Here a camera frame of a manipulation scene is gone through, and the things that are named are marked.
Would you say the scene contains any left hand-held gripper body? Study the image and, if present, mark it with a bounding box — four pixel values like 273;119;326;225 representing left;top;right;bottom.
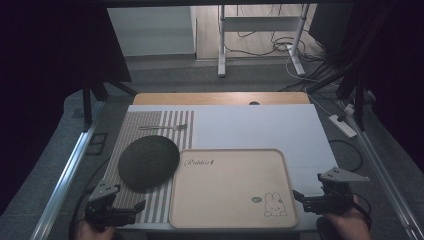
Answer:
83;180;122;232

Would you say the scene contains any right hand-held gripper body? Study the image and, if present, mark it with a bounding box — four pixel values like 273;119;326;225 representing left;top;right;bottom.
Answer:
316;166;371;216

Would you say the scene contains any person's left hand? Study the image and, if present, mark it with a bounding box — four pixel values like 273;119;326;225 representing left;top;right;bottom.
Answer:
74;219;116;240

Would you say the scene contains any person's right hand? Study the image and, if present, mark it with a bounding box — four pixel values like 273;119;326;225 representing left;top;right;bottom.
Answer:
323;195;372;240

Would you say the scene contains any grey striped placemat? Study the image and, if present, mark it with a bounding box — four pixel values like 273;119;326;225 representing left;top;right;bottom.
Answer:
103;110;195;224

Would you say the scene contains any dark round plate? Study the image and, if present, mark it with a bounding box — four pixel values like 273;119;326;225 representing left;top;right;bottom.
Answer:
117;134;181;194

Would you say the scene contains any white power strip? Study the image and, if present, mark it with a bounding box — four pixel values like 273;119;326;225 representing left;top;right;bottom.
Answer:
328;114;358;139

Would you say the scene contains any beige tray with rabbit print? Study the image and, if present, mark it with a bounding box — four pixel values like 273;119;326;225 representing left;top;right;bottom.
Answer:
168;148;300;230

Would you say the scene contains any white board sheet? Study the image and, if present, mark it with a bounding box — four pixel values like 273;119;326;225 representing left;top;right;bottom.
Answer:
109;104;338;232

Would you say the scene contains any silver fork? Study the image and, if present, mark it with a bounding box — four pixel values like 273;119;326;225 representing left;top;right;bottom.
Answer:
138;123;189;132

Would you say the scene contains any black stand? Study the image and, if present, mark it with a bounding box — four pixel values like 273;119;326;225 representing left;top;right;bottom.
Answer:
304;6;394;133
81;74;138;133

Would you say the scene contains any wooden table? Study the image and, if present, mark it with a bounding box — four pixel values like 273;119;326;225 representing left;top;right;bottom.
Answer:
132;91;312;106

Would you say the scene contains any white cabinet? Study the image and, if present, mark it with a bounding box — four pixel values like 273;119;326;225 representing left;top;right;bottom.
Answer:
106;6;198;58

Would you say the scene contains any white metal stand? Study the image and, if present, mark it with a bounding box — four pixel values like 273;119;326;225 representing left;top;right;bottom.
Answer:
217;3;312;79

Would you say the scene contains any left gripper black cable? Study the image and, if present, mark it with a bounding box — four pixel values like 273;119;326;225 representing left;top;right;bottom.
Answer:
68;156;113;240

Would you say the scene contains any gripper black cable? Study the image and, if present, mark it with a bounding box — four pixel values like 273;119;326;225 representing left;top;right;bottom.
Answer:
351;192;373;231
68;156;113;240

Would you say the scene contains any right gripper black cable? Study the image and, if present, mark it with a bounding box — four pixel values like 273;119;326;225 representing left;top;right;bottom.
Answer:
351;192;373;231

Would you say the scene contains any black cable loop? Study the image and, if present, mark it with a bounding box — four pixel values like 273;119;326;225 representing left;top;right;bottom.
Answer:
328;138;364;173

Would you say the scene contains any aluminium rail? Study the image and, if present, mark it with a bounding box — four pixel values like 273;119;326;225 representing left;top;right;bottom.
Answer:
339;101;424;240
30;101;105;240

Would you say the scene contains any white cable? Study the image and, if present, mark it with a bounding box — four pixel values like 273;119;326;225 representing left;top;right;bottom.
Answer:
285;43;355;116

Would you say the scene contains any bundle of black floor cables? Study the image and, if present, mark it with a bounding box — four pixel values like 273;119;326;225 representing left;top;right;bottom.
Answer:
223;29;326;64

